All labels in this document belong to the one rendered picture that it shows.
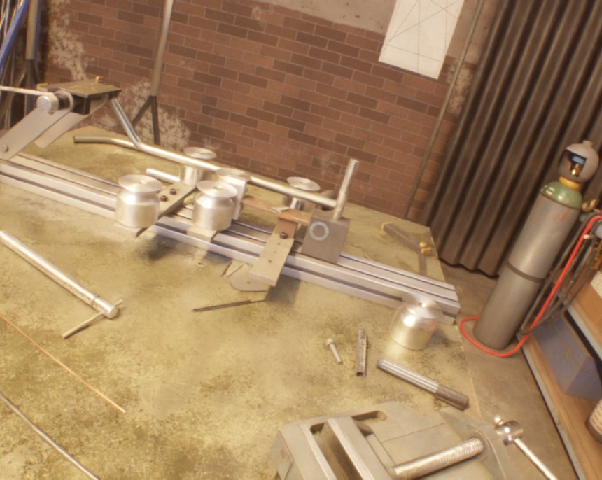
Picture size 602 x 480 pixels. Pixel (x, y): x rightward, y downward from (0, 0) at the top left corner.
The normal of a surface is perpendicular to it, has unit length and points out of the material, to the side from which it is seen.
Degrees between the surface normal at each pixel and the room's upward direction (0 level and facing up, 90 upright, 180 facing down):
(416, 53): 90
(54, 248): 0
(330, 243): 90
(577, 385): 90
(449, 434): 0
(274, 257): 0
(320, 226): 90
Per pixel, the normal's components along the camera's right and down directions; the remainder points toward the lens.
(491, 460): -0.87, -0.03
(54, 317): 0.26, -0.88
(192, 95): -0.15, 0.38
